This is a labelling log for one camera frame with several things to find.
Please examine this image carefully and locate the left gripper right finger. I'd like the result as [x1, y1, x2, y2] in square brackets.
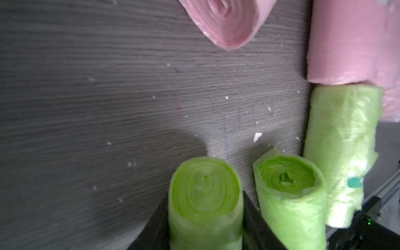
[242, 191, 287, 250]

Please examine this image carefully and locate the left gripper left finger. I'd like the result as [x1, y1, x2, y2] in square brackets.
[127, 196, 170, 250]

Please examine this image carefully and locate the green trash bag roll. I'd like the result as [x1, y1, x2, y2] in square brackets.
[253, 148, 327, 250]
[303, 84, 384, 228]
[168, 157, 244, 250]

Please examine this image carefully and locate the pink trash bag roll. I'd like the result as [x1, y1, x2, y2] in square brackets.
[179, 0, 276, 51]
[375, 46, 400, 123]
[307, 1, 400, 89]

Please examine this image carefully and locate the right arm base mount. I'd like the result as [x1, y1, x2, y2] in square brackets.
[328, 196, 400, 250]

